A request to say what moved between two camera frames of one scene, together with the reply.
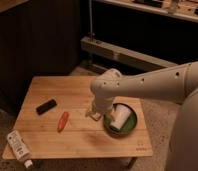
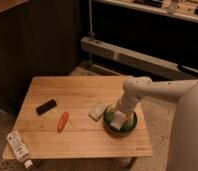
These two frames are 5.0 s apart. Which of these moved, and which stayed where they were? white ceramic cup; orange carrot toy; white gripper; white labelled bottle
Moved: white gripper
Stayed: orange carrot toy; white ceramic cup; white labelled bottle
